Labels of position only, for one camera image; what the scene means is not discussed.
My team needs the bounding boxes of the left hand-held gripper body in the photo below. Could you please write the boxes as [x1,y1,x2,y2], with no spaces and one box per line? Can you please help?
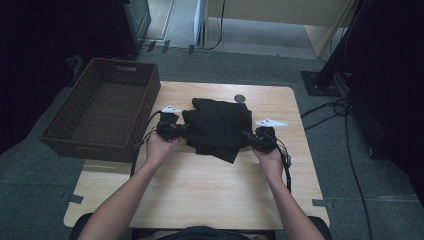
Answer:
[155,104,183,141]

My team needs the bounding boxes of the left hand-held gripper cable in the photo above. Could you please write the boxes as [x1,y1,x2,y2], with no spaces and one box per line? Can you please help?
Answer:
[129,109,164,178]

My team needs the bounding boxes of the light wooden cabinet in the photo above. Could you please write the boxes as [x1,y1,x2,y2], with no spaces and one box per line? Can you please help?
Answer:
[203,0,354,58]

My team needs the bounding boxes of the grey tape strip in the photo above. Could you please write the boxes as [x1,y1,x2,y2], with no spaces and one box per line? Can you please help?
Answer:
[312,198,334,210]
[61,193,85,205]

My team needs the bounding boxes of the person's left hand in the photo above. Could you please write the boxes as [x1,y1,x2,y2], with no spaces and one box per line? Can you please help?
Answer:
[144,133,185,165]

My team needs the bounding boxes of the hand-held gripper cable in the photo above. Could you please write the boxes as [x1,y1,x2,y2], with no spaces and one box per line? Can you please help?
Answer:
[129,109,164,178]
[273,137,294,194]

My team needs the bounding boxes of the black chair armrest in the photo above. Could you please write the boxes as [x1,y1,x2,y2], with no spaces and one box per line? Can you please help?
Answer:
[68,213,95,240]
[308,215,334,240]

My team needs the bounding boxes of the right hand-held gripper cable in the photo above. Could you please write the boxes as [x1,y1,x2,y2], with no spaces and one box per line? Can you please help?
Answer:
[273,137,294,194]

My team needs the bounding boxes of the white panel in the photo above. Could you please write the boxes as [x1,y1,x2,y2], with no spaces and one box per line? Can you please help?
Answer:
[194,0,206,47]

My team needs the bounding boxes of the person's dark shirt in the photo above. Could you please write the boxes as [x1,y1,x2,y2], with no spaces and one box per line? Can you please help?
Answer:
[156,225,249,240]

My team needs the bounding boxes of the black stand post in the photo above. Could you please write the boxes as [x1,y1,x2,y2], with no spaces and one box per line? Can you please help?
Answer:
[316,0,371,88]

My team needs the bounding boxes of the brown wicker basket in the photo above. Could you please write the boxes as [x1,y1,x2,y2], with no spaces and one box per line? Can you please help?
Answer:
[39,57,162,164]

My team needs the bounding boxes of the black pants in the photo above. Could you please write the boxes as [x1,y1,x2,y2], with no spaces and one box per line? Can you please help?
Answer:
[181,97,254,165]

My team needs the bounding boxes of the black curtain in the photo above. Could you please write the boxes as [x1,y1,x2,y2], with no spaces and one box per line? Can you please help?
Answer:
[0,0,129,155]
[346,0,424,208]

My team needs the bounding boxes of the long black floor cable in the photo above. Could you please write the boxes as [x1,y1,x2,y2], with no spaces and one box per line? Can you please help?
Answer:
[343,111,374,240]

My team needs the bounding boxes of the person's right hand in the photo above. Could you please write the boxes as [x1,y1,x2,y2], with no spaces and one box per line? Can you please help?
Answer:
[251,146,286,183]

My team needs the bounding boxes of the black hanging cable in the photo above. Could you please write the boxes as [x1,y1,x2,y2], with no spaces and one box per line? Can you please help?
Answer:
[203,0,226,52]

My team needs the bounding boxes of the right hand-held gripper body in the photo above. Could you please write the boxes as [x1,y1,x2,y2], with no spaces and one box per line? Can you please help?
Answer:
[252,117,289,155]

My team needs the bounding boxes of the dark metal cabinet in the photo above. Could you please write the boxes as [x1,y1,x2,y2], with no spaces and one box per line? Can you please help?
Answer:
[113,0,152,58]

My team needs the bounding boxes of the black stand base plate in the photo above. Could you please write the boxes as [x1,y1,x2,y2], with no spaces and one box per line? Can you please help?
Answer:
[301,70,342,98]

